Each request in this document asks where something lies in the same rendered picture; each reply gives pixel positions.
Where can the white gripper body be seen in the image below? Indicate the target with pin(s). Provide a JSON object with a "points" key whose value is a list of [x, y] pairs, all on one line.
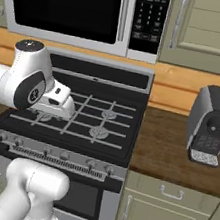
{"points": [[59, 111]]}

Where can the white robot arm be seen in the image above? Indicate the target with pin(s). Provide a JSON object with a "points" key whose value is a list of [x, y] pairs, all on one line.
{"points": [[8, 85]]}

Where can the silver oven knob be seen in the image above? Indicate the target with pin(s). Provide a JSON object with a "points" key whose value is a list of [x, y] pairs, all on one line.
{"points": [[1, 136], [64, 156], [45, 152], [18, 141], [90, 163], [110, 170]]}

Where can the oven door with dark window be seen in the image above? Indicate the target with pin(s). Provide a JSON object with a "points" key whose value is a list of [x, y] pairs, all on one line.
{"points": [[80, 198]]}

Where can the stainless steel microwave oven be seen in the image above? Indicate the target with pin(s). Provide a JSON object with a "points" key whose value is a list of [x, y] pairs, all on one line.
{"points": [[65, 3]]}

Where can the black gas hob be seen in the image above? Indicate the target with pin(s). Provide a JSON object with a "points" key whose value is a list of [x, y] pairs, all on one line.
{"points": [[118, 93]]}

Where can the beige drawer front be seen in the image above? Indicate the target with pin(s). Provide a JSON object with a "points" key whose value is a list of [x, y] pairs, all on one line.
{"points": [[143, 187]]}

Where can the black and silver coffee machine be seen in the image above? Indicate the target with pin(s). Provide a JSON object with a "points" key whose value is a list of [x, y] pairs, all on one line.
{"points": [[210, 125]]}

